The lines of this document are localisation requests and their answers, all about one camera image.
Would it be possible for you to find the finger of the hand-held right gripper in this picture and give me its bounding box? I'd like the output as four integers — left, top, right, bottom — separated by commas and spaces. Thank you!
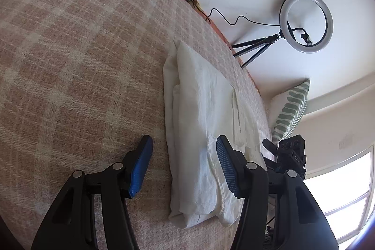
262, 138, 279, 157

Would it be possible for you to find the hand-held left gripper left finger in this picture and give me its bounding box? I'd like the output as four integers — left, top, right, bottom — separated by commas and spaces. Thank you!
31, 135, 154, 250

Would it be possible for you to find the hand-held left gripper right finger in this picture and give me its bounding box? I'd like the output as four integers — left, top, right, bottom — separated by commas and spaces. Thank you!
216, 135, 340, 250

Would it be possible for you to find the white garment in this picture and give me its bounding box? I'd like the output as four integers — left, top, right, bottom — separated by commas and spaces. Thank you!
162, 39, 266, 228

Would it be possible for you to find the green striped pillow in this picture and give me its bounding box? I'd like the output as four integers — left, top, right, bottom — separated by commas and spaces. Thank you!
268, 78, 311, 148

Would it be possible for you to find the window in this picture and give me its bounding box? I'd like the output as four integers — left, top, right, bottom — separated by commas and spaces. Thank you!
303, 146, 375, 250

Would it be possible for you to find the beige plaid blanket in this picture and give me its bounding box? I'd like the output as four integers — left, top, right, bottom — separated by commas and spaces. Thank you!
0, 0, 273, 250

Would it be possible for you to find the black ring light tripod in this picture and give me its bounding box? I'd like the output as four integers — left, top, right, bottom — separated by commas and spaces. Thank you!
231, 33, 283, 68

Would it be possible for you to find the thin black lamp cable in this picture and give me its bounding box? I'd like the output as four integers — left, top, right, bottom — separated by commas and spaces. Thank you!
205, 7, 282, 26

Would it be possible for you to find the white ring light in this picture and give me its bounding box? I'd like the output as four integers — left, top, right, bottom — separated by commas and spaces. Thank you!
278, 0, 334, 55

